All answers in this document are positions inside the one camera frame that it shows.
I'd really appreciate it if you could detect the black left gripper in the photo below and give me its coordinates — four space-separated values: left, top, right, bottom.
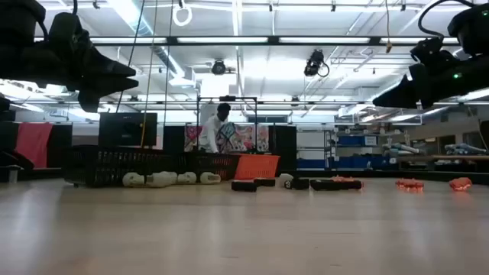
0 40 140 113

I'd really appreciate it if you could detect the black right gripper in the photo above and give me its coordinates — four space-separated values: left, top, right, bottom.
372 53 489 110

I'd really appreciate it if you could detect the black plastic basket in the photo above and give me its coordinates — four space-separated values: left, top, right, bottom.
167 151 241 182
63 144 166 188

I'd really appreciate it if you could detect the black monitor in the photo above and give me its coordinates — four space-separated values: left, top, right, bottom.
98 112 158 148

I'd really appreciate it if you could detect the blue storage bin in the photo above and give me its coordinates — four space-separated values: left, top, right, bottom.
296 154 400 171
337 135 378 147

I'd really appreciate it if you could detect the wooden workbench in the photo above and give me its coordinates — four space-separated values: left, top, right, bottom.
397 154 489 162

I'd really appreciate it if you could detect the black partition panel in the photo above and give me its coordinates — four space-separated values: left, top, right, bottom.
0 121 73 171

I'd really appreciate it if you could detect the black cabinet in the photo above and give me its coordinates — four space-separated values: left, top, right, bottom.
162 125 186 154
268 125 298 172

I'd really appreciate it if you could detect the red cloth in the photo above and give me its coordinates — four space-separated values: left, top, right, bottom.
15 122 54 170

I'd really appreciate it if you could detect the person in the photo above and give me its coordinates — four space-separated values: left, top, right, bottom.
198 102 232 154

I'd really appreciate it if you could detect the black rig beam with lights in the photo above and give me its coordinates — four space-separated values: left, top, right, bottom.
33 35 461 47

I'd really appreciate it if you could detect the colourful patchwork quilt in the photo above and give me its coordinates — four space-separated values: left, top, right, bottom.
184 122 270 154

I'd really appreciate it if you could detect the orange plastic basket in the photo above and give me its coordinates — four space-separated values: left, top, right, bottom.
233 154 281 181

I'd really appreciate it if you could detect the black hanging cord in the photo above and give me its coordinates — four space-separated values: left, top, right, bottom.
115 0 147 113

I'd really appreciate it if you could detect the hanging cable with yellow plug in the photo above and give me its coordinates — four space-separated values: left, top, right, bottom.
384 0 393 54

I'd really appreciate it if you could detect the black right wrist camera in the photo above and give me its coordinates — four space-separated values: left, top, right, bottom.
410 36 447 65

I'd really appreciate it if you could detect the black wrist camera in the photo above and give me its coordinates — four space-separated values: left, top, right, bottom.
48 11 92 54
410 36 447 65

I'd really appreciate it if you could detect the thin grey hanging cord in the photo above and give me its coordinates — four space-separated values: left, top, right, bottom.
163 0 174 127

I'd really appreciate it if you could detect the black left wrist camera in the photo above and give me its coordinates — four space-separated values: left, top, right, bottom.
48 11 92 54

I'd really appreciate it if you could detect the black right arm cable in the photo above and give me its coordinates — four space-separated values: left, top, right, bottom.
416 0 477 39

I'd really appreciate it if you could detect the black aluminium table frame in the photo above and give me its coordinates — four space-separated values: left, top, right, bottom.
17 167 489 182

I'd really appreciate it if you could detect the white hanging ring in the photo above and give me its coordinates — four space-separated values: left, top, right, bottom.
171 2 193 28

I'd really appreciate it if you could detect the black camera with cable loop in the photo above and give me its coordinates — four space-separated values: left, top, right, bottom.
303 48 331 79

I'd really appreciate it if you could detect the round black camera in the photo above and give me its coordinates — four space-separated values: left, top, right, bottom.
211 59 228 76

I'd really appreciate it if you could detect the black metal stand frame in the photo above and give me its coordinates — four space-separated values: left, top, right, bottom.
196 95 258 154

